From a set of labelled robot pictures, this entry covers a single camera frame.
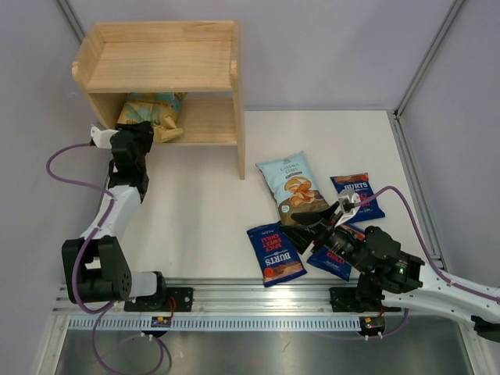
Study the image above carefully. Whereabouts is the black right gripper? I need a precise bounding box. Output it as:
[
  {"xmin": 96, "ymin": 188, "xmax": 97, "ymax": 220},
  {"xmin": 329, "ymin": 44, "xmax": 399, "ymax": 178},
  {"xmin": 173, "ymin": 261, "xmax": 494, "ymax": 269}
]
[{"xmin": 278, "ymin": 201, "xmax": 370, "ymax": 274}]

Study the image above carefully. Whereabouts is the blue Burts bag left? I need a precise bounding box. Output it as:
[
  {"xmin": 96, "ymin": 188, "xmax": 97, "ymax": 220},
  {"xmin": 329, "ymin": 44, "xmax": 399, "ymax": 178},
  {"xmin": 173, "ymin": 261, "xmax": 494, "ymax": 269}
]
[{"xmin": 247, "ymin": 221, "xmax": 307, "ymax": 288}]

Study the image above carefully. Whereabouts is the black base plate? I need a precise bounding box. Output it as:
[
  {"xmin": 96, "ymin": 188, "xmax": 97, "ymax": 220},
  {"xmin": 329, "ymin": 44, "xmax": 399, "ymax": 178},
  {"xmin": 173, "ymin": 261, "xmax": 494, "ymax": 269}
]
[
  {"xmin": 329, "ymin": 287, "xmax": 380, "ymax": 313},
  {"xmin": 153, "ymin": 287, "xmax": 194, "ymax": 313}
]

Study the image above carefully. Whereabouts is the light blue cassava chips bag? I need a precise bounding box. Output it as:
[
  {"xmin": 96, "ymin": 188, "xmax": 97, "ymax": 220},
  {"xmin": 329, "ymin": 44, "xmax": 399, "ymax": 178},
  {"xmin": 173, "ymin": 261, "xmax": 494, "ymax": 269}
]
[{"xmin": 256, "ymin": 152, "xmax": 329, "ymax": 225}]

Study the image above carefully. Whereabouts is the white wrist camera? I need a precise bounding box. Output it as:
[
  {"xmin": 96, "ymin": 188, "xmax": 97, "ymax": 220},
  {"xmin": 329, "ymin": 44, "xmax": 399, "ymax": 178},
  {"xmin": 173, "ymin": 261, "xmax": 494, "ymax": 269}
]
[
  {"xmin": 336, "ymin": 188, "xmax": 361, "ymax": 226},
  {"xmin": 90, "ymin": 123, "xmax": 118, "ymax": 149}
]

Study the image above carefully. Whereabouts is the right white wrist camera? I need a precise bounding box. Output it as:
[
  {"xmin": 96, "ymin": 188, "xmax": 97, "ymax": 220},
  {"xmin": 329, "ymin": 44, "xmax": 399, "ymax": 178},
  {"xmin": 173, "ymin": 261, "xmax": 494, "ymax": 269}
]
[{"xmin": 336, "ymin": 188, "xmax": 361, "ymax": 226}]

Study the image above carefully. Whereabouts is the right aluminium frame post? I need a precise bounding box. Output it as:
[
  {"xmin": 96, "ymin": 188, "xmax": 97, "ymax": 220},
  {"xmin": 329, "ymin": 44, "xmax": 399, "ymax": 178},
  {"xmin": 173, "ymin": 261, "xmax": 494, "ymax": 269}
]
[{"xmin": 393, "ymin": 0, "xmax": 467, "ymax": 120}]

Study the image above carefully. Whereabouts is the aluminium frame post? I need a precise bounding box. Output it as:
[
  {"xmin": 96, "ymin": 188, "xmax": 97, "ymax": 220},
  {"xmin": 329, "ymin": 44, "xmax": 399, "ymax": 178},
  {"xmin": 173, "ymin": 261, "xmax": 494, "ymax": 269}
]
[
  {"xmin": 393, "ymin": 0, "xmax": 467, "ymax": 120},
  {"xmin": 54, "ymin": 0, "xmax": 86, "ymax": 43}
]

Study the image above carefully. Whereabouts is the left aluminium frame post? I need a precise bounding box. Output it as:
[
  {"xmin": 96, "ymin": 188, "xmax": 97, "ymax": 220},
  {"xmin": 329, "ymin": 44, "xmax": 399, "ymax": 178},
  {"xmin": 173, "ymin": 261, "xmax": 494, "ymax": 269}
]
[{"xmin": 54, "ymin": 0, "xmax": 86, "ymax": 43}]

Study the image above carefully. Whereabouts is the white slotted cable duct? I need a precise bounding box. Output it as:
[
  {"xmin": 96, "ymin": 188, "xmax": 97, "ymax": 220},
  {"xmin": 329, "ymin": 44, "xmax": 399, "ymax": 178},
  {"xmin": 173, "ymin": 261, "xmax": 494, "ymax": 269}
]
[{"xmin": 69, "ymin": 316, "xmax": 385, "ymax": 332}]

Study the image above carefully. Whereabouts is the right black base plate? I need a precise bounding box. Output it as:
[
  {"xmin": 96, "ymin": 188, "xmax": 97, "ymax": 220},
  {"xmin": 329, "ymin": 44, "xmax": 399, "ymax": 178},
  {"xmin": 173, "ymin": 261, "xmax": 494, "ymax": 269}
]
[{"xmin": 329, "ymin": 287, "xmax": 380, "ymax": 313}]

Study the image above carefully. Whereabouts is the blue Burts bag right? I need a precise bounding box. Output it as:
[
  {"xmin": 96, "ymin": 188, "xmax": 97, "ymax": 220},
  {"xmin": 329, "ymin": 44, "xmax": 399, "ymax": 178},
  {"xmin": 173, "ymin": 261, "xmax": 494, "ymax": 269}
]
[{"xmin": 330, "ymin": 173, "xmax": 386, "ymax": 223}]

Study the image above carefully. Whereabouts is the wooden two-tier shelf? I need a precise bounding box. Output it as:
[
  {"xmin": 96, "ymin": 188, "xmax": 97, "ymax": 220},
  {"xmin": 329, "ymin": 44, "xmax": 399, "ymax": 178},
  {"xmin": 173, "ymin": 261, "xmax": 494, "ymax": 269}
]
[{"xmin": 72, "ymin": 20, "xmax": 245, "ymax": 178}]

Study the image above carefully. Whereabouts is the aluminium mounting rail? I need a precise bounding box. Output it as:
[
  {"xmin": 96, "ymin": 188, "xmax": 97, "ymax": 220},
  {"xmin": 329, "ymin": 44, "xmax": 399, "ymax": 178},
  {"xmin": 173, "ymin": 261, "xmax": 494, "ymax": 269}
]
[{"xmin": 52, "ymin": 277, "xmax": 391, "ymax": 317}]

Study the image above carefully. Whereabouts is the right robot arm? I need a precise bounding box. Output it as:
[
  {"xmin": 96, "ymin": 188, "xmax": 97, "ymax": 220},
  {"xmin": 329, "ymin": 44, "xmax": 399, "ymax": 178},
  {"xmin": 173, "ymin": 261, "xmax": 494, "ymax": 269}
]
[{"xmin": 280, "ymin": 200, "xmax": 499, "ymax": 342}]

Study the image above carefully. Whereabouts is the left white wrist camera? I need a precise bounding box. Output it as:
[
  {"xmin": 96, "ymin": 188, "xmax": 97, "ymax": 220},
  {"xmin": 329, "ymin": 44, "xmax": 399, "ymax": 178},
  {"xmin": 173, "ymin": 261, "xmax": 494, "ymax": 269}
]
[{"xmin": 90, "ymin": 123, "xmax": 118, "ymax": 149}]

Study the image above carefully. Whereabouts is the blue Burts bag middle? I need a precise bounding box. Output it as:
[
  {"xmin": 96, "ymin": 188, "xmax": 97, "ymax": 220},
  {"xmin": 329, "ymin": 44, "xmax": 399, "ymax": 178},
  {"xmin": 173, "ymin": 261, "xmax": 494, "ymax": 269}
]
[{"xmin": 306, "ymin": 223, "xmax": 365, "ymax": 281}]

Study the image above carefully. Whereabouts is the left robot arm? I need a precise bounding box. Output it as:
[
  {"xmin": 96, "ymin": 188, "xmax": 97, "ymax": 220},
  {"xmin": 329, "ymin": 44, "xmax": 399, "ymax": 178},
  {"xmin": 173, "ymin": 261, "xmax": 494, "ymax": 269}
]
[{"xmin": 62, "ymin": 121, "xmax": 169, "ymax": 311}]

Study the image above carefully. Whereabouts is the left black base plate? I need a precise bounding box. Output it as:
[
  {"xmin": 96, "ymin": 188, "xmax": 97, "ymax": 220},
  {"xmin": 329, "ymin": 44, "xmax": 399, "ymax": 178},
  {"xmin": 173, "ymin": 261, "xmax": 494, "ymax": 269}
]
[{"xmin": 153, "ymin": 287, "xmax": 194, "ymax": 313}]

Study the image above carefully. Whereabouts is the blue burts bag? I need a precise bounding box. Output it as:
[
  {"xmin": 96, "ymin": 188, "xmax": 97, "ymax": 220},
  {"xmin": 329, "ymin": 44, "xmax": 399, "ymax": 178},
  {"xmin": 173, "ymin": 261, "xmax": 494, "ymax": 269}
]
[
  {"xmin": 330, "ymin": 173, "xmax": 386, "ymax": 223},
  {"xmin": 247, "ymin": 221, "xmax": 307, "ymax": 288},
  {"xmin": 306, "ymin": 223, "xmax": 365, "ymax": 281}
]

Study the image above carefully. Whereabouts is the yellow kettle chips bag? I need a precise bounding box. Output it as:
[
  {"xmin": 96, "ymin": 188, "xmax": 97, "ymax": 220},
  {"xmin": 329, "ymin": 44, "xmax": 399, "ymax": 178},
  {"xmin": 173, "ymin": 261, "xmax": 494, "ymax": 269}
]
[{"xmin": 117, "ymin": 92, "xmax": 187, "ymax": 143}]

